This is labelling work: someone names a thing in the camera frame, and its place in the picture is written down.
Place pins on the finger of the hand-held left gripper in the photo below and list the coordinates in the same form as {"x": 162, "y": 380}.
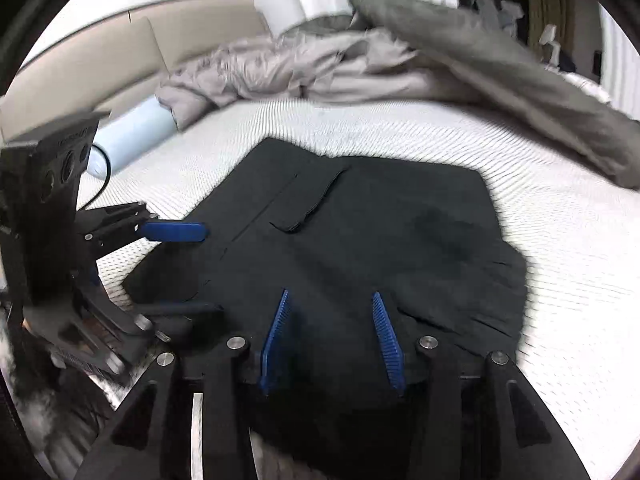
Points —
{"x": 190, "y": 308}
{"x": 175, "y": 232}

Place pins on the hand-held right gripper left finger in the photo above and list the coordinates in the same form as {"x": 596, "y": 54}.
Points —
{"x": 275, "y": 345}

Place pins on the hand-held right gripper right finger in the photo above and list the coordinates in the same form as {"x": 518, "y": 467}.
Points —
{"x": 387, "y": 345}

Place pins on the black pants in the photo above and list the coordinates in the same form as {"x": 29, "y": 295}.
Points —
{"x": 375, "y": 240}

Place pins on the light blue bolster pillow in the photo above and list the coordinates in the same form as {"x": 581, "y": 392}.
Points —
{"x": 135, "y": 130}

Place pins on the beige padded headboard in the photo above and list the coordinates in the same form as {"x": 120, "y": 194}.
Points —
{"x": 75, "y": 70}

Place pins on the white mattress bed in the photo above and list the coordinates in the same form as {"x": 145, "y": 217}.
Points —
{"x": 575, "y": 285}

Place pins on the dark grey duvet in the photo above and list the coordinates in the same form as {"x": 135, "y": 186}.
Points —
{"x": 500, "y": 85}

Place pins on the white grey patterned blanket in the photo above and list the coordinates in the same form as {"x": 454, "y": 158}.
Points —
{"x": 585, "y": 85}

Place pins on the white chair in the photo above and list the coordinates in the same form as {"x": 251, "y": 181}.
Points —
{"x": 549, "y": 45}

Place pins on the hanging clothes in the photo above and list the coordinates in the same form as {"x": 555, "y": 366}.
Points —
{"x": 495, "y": 12}

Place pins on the olive curtain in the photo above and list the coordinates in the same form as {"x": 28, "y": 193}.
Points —
{"x": 547, "y": 5}

